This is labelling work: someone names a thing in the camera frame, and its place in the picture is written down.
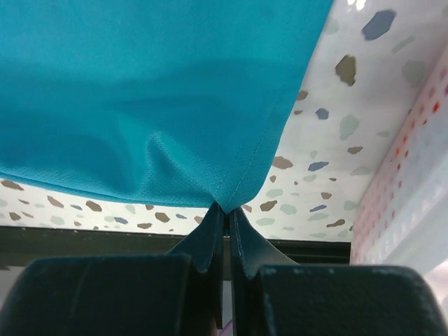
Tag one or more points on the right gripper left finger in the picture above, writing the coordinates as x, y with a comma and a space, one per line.
176, 293

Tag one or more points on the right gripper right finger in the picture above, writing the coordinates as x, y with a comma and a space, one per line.
273, 295

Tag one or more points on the teal t shirt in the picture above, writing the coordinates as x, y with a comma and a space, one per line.
172, 103

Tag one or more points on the white plastic basket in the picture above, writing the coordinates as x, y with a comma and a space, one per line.
402, 218

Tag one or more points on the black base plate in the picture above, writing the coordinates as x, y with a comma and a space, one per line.
20, 246

